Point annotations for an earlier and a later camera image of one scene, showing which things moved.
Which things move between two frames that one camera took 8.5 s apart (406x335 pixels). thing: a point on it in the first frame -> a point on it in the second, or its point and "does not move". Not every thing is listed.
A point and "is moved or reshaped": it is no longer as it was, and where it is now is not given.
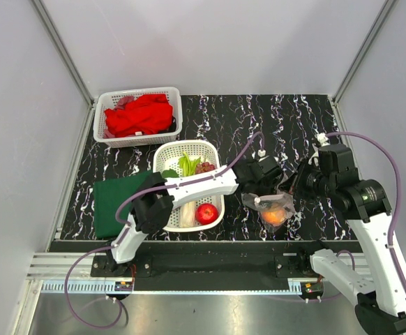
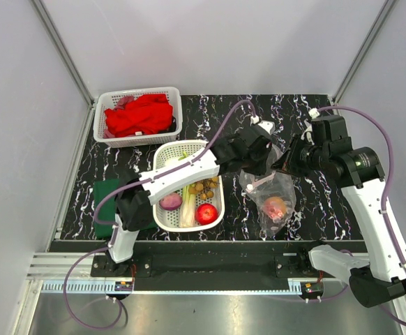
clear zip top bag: (273, 209) is moved or reshaped
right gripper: (294, 183) -> (287, 161)
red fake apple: (206, 213) does not move
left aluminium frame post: (63, 49) does not move
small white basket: (106, 100) does not move
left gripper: (271, 186) -> (260, 169)
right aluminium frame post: (363, 50) does not move
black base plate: (217, 266) does not move
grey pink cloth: (123, 101) does not move
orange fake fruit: (273, 216) -> (275, 206)
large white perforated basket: (166, 155) does not move
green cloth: (108, 195) does not move
